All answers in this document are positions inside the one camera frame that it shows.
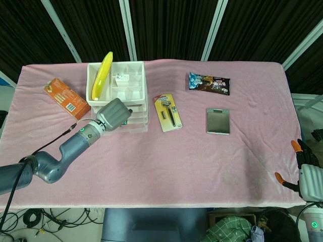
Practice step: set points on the green plaid cloth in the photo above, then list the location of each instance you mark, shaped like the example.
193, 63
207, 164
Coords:
227, 230

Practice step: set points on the yellow banana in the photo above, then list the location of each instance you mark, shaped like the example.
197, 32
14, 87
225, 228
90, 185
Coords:
102, 75

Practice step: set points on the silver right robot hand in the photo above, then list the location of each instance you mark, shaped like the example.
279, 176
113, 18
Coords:
311, 180

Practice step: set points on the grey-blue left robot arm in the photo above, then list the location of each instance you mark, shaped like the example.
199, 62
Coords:
75, 143

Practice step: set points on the grey aluminium partition post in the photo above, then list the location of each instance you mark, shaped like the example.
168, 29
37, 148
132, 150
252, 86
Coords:
301, 43
64, 35
214, 27
128, 30

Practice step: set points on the clear plastic drawer unit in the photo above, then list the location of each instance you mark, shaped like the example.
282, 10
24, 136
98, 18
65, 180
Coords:
136, 88

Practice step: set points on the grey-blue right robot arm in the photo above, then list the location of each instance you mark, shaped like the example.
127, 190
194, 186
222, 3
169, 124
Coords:
314, 224

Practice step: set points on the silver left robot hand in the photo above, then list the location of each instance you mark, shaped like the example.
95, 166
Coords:
113, 114

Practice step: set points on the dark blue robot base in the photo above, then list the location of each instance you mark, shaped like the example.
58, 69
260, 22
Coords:
154, 224

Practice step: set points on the orange cardboard box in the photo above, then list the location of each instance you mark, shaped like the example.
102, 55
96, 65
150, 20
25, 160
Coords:
66, 98

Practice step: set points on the dark brown snack bag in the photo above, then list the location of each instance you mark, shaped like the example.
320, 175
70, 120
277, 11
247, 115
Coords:
210, 84

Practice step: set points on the razor in yellow blister pack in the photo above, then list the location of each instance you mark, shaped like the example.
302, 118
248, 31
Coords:
167, 113

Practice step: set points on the clear plastic drawer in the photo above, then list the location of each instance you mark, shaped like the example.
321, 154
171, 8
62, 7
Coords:
137, 128
137, 108

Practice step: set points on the pink plush table cloth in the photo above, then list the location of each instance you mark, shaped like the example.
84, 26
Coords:
161, 164

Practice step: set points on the black mesh bin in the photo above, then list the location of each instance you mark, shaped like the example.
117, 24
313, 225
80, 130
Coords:
280, 224

